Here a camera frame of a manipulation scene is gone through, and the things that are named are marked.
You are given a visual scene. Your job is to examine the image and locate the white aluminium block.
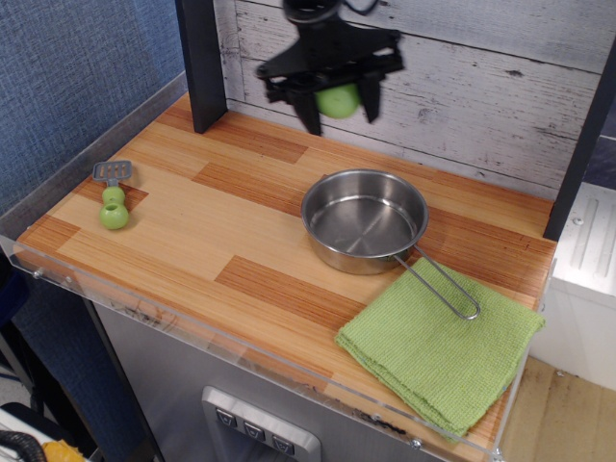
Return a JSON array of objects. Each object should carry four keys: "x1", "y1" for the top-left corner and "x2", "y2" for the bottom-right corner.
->
[{"x1": 530, "y1": 183, "x2": 615, "y2": 390}]

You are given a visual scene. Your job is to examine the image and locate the clear acrylic table guard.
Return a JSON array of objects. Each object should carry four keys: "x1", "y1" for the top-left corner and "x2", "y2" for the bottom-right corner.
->
[{"x1": 1, "y1": 76, "x2": 555, "y2": 461}]

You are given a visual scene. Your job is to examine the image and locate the metal pan with wire handle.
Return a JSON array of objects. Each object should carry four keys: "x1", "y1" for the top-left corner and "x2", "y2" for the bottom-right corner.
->
[{"x1": 300, "y1": 168, "x2": 481, "y2": 321}]

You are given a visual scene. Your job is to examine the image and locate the black vertical post left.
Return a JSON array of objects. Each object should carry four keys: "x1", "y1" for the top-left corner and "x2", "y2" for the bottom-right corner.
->
[{"x1": 175, "y1": 0, "x2": 227, "y2": 134}]

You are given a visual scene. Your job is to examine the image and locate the silver control panel with buttons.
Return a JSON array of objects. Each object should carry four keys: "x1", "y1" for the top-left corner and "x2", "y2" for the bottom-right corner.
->
[{"x1": 201, "y1": 385, "x2": 321, "y2": 461}]

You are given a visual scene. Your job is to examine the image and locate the green folded cloth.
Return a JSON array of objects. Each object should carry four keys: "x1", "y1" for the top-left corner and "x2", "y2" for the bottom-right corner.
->
[{"x1": 335, "y1": 258, "x2": 545, "y2": 437}]

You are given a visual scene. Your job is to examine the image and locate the black vertical post right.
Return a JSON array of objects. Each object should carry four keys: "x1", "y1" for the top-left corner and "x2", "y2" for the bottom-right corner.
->
[{"x1": 543, "y1": 42, "x2": 615, "y2": 242}]

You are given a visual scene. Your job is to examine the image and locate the green toy apple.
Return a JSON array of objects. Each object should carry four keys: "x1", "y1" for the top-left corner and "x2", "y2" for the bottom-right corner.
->
[{"x1": 315, "y1": 84, "x2": 360, "y2": 119}]

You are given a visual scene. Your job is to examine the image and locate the black and yellow cable bundle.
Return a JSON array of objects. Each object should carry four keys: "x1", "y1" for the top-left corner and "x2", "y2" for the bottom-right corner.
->
[{"x1": 0, "y1": 402, "x2": 88, "y2": 462}]

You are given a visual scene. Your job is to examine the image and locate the black vertical post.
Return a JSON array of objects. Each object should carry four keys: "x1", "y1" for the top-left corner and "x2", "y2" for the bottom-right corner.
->
[
  {"x1": 175, "y1": 0, "x2": 227, "y2": 134},
  {"x1": 543, "y1": 42, "x2": 615, "y2": 242}
]

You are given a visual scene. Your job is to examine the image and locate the stainless steel cabinet front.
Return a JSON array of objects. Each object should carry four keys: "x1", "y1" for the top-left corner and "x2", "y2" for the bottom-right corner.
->
[{"x1": 93, "y1": 304, "x2": 438, "y2": 461}]

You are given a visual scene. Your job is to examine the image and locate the toy spatula with green handle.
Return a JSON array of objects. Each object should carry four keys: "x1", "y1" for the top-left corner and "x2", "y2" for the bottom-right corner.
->
[{"x1": 92, "y1": 161, "x2": 133, "y2": 230}]

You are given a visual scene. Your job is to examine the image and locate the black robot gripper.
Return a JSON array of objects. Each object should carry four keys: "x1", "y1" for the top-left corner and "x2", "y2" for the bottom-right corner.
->
[{"x1": 256, "y1": 1, "x2": 403, "y2": 136}]

